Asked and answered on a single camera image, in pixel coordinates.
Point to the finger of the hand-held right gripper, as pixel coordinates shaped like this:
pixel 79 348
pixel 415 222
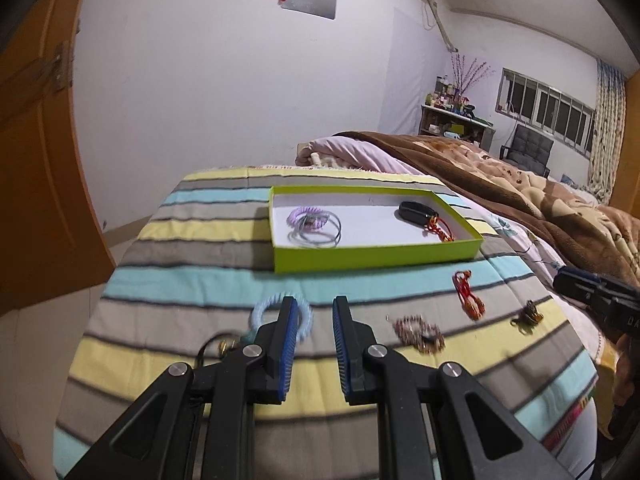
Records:
pixel 572 291
pixel 580 274

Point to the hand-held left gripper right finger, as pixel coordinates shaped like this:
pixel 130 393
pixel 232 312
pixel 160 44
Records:
pixel 345 350

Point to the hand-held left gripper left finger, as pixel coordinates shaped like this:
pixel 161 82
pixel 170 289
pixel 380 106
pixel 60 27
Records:
pixel 287 345

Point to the small dark gold ornament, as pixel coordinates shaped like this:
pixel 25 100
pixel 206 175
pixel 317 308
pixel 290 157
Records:
pixel 527 316

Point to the green shallow cardboard box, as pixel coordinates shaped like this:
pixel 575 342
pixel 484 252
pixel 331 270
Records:
pixel 360 232

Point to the person's right hand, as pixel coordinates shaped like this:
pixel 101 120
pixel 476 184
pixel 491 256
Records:
pixel 630 370

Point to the striped blanket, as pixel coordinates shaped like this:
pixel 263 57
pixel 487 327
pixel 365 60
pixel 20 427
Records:
pixel 200 280

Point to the brown patterned blanket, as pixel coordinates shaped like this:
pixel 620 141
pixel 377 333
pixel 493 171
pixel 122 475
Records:
pixel 500 175

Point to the orange wooden wardrobe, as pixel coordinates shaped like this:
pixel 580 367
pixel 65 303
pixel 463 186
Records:
pixel 630 150

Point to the black chair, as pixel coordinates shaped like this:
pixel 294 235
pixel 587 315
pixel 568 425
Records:
pixel 532 147

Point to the patterned curtain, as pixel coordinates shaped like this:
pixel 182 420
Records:
pixel 607 130

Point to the black wristband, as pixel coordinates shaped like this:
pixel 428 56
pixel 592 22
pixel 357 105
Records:
pixel 412 208

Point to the barred window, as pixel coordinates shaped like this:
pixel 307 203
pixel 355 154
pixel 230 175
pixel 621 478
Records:
pixel 545 107

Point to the pink quilt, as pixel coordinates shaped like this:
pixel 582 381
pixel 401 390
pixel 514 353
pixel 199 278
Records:
pixel 360 157

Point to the wooden shelf desk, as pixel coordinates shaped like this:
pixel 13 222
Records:
pixel 450 122

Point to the group of bottles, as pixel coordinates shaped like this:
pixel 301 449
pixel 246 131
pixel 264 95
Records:
pixel 447 97

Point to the purple flower branches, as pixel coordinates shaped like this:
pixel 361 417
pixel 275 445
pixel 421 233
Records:
pixel 470 72

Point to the orange wooden door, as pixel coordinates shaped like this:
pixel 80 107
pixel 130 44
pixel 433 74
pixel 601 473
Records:
pixel 40 160

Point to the door hinge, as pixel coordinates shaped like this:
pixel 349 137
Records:
pixel 62 65

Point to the white wall pipe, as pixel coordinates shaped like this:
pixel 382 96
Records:
pixel 439 17

